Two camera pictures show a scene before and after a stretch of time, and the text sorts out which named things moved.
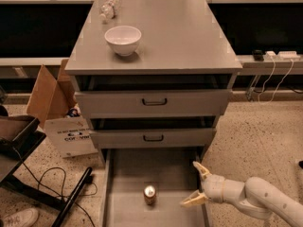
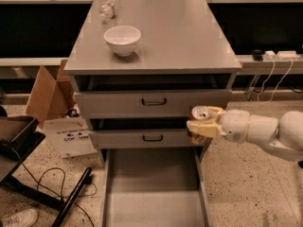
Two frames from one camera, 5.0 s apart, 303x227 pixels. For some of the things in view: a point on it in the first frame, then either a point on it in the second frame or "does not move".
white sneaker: (23, 218) does not move
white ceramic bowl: (123, 39) does not move
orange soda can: (150, 194) -> (198, 113)
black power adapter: (258, 55) does not move
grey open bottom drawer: (173, 173) does not move
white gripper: (215, 185) -> (235, 125)
